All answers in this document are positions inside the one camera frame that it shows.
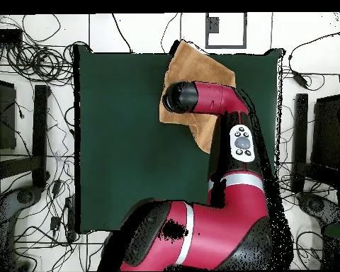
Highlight orange terry towel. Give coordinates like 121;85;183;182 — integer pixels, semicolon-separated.
158;39;237;154

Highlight dark green table cloth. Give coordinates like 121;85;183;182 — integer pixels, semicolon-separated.
73;45;285;235

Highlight narrow black power strip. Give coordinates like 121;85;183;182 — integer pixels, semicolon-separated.
64;194;78;242

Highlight black rectangular box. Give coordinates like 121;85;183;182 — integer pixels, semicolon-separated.
0;28;23;44

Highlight black floor cable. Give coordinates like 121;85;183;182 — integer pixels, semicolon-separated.
160;13;179;54
111;13;135;54

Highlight grey square frame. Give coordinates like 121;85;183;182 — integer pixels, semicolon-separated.
205;12;248;50

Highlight black power adapter with cable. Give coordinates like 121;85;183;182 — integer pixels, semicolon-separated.
285;23;340;89

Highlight coiled black cable bundle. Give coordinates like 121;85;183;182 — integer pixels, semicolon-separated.
5;40;76;86

